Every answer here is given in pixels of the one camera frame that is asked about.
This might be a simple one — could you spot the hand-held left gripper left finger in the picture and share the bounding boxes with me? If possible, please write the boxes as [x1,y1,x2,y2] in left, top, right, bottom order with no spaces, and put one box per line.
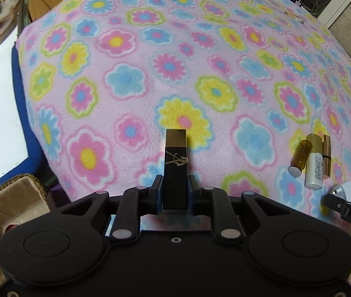
[59,175,164,240]

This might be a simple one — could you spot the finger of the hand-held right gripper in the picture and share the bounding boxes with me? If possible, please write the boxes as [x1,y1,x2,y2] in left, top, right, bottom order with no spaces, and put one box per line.
[322,193,351,221]

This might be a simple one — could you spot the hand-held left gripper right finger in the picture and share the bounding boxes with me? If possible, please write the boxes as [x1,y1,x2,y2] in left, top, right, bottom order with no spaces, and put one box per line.
[188,175,292,240]

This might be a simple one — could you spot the black lipstick with gold cap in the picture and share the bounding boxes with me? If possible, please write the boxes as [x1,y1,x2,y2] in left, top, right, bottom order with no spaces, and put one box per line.
[162,129,189,211]

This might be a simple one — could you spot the rose gold lipstick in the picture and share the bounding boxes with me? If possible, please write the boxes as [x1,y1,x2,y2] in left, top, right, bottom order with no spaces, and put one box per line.
[322,134,332,180]

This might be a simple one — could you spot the white tube with gold cap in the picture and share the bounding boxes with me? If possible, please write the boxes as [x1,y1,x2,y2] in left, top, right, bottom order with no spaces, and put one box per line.
[305,133,325,190]

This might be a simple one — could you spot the amber glass bottle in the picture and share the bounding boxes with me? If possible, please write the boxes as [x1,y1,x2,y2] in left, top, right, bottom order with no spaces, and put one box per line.
[287,139,314,177]

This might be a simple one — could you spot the pink floral fleece blanket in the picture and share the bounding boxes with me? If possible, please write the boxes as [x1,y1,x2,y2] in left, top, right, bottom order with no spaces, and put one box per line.
[16,0,351,285]

